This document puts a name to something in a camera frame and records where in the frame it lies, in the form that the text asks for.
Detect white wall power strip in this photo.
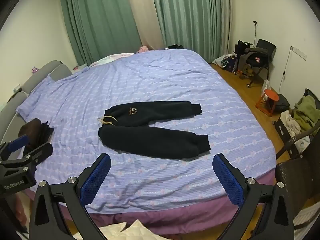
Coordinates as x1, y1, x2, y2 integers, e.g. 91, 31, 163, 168
290, 46, 307, 60

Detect black pants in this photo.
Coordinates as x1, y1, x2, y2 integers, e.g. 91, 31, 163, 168
98, 101, 211, 160

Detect bed with purple bedspread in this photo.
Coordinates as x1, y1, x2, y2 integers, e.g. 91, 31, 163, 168
15, 49, 277, 235

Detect green curtain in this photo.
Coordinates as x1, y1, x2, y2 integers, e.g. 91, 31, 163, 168
149, 0, 232, 63
59, 0, 142, 65

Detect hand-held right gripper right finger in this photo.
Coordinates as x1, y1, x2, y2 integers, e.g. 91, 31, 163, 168
212, 153, 295, 240

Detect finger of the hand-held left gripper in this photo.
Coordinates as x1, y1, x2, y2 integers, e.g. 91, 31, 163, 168
0, 134, 29, 160
15, 142, 54, 173

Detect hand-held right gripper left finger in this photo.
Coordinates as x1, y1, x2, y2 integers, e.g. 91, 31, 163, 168
29, 152, 112, 240

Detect white radiator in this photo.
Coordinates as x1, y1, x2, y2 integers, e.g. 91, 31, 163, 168
292, 207, 318, 230

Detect stack of dark folded clothes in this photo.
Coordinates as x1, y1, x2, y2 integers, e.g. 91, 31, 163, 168
19, 118, 55, 155

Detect white quilted cloth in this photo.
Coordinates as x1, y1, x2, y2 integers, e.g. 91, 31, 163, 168
75, 219, 155, 240

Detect green cloth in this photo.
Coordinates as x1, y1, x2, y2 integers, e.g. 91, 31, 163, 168
294, 96, 320, 133

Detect white printed shopping bag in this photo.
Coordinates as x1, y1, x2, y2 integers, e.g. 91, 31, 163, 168
212, 52, 238, 72

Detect orange stool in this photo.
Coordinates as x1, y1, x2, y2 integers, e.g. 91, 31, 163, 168
255, 89, 279, 117

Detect pink and white blanket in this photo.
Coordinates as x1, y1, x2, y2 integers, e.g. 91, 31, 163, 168
89, 52, 137, 67

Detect black bag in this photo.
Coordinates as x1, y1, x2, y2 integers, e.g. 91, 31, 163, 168
274, 94, 290, 113

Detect grey padded headboard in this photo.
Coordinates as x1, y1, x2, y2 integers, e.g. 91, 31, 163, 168
0, 60, 73, 140

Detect purple pillow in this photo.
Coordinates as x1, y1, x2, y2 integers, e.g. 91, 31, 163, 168
16, 74, 58, 119

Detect white plastic bag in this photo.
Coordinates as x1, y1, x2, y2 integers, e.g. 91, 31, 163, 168
261, 79, 272, 95

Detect white wall cable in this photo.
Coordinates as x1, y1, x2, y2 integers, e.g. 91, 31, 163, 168
279, 46, 294, 93

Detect black folding chair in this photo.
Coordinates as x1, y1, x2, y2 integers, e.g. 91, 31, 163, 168
237, 39, 277, 80

